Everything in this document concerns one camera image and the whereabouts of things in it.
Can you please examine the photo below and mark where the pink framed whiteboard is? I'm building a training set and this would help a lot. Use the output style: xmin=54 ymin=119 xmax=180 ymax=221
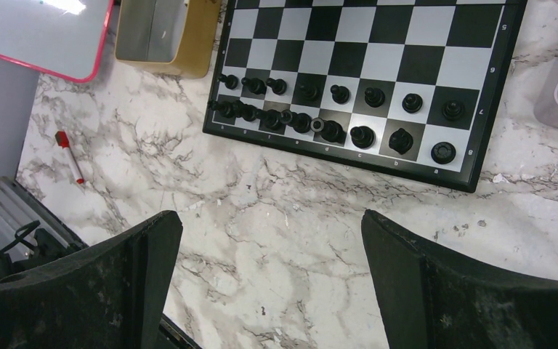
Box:
xmin=0 ymin=0 xmax=113 ymax=83

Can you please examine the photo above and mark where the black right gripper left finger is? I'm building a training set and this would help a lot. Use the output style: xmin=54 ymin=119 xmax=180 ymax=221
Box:
xmin=0 ymin=210 xmax=183 ymax=348

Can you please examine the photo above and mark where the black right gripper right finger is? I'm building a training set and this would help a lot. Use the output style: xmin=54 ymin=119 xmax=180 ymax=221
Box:
xmin=361 ymin=210 xmax=558 ymax=348

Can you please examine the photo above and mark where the red capped marker pen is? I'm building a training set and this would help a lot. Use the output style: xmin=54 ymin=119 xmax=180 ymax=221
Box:
xmin=54 ymin=130 xmax=84 ymax=184

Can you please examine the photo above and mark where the black and white chessboard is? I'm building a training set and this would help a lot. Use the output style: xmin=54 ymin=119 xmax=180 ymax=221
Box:
xmin=203 ymin=1 xmax=527 ymax=193

